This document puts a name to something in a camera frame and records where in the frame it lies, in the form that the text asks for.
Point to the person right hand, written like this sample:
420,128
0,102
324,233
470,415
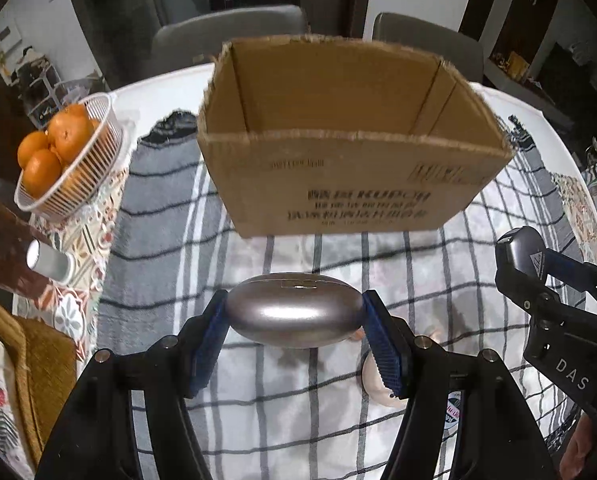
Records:
581,443

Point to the grey chair left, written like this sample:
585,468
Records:
199,40

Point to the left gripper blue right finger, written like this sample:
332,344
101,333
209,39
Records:
420,371

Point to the small white cylinder speaker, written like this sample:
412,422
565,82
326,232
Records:
49,262

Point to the grey chair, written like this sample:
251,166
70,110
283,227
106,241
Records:
460,50
199,40

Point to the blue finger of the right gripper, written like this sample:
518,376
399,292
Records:
578,275
520,288

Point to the beige round deer toy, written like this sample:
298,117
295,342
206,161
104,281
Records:
381,379

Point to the white shelf rack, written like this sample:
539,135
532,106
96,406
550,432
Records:
37,81

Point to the white fruit basket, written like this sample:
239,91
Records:
63,165

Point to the patterned table runner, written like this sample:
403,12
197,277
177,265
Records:
72,307

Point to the glass vase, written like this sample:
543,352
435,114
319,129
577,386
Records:
15,237

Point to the brown cardboard box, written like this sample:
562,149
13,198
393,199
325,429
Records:
326,135

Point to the dark round earbud case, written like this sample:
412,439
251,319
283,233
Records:
523,250

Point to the grey chair right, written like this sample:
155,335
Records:
460,50

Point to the round green tin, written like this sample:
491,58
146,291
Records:
453,410

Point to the silver oval case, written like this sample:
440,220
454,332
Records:
295,310

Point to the grey checked tablecloth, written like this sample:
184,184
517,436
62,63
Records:
281,413

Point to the orange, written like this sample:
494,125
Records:
32,143
41,172
69,131

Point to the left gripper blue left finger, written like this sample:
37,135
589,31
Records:
173,370

